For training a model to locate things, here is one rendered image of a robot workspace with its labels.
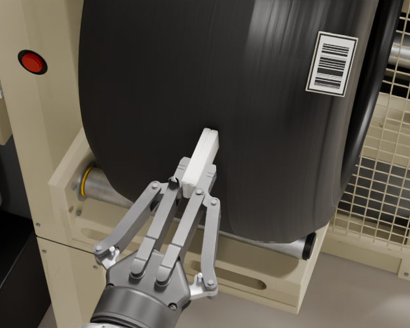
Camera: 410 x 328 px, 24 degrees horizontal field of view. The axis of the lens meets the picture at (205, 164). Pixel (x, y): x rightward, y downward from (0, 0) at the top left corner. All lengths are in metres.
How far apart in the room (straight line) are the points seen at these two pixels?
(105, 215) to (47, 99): 0.19
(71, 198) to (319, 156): 0.48
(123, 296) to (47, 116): 0.60
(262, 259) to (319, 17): 0.51
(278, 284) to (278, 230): 0.26
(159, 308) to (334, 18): 0.33
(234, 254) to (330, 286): 1.04
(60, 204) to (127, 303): 0.52
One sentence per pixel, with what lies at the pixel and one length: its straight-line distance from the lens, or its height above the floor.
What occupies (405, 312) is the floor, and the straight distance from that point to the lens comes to 2.37.
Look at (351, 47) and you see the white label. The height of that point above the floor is 1.34.
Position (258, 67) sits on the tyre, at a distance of 0.94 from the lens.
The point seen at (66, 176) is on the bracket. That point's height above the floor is 0.95.
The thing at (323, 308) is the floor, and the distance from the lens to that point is 2.34.
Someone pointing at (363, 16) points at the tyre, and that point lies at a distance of 0.98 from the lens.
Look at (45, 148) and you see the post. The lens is 1.48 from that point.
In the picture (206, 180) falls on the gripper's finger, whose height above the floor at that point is 1.24.
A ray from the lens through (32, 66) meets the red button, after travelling 1.35.
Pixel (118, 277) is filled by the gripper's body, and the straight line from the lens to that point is 0.90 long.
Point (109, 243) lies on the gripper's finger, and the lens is 0.92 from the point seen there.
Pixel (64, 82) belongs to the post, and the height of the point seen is 1.04.
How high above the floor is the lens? 1.98
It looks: 50 degrees down
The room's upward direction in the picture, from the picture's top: straight up
